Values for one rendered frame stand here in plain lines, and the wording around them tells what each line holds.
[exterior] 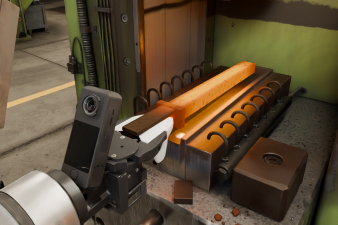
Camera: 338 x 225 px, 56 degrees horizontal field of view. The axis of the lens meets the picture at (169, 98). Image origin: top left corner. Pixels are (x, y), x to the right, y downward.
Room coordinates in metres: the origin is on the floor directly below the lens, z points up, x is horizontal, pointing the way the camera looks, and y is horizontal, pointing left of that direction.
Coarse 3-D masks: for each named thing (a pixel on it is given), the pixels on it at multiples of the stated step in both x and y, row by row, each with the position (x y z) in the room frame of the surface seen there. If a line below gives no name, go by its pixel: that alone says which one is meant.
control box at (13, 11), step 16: (0, 0) 0.70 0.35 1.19; (0, 16) 0.69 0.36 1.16; (16, 16) 0.74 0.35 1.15; (0, 32) 0.68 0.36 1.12; (16, 32) 0.73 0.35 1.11; (0, 48) 0.66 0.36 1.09; (0, 64) 0.65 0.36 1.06; (0, 80) 0.64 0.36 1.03; (0, 96) 0.63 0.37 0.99; (0, 112) 0.62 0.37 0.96; (0, 128) 0.61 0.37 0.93
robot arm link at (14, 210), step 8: (0, 192) 0.25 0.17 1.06; (0, 200) 0.23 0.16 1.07; (8, 200) 0.23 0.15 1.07; (0, 208) 0.22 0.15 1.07; (8, 208) 0.23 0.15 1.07; (16, 208) 0.23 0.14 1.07; (0, 216) 0.22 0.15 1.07; (8, 216) 0.22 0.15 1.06; (16, 216) 0.22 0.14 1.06; (24, 216) 0.22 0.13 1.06; (0, 224) 0.21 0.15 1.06; (8, 224) 0.21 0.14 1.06; (16, 224) 0.21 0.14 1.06; (24, 224) 0.22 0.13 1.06; (32, 224) 0.22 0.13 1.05
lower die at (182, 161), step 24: (216, 72) 0.82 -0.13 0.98; (264, 72) 0.76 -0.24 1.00; (168, 96) 0.66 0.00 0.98; (240, 96) 0.62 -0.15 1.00; (216, 120) 0.53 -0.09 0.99; (240, 120) 0.53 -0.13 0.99; (168, 144) 0.47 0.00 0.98; (192, 144) 0.45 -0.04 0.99; (216, 144) 0.45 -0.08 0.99; (168, 168) 0.47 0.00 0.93; (192, 168) 0.44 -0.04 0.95
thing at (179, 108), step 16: (240, 64) 0.70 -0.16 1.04; (208, 80) 0.59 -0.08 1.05; (224, 80) 0.59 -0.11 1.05; (240, 80) 0.64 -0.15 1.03; (192, 96) 0.51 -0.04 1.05; (208, 96) 0.53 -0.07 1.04; (160, 112) 0.43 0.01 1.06; (176, 112) 0.44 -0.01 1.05; (192, 112) 0.48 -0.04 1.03; (128, 128) 0.38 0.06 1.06; (144, 128) 0.38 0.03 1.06
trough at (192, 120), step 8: (256, 72) 0.80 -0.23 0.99; (248, 80) 0.74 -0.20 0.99; (232, 88) 0.69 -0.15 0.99; (240, 88) 0.69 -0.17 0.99; (224, 96) 0.65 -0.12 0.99; (232, 96) 0.65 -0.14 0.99; (208, 104) 0.60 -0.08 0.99; (216, 104) 0.61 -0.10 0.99; (200, 112) 0.57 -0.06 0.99; (208, 112) 0.57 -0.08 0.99; (192, 120) 0.54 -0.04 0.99; (200, 120) 0.54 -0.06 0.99; (176, 128) 0.50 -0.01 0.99; (184, 128) 0.51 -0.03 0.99; (192, 128) 0.51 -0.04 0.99; (168, 136) 0.48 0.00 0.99
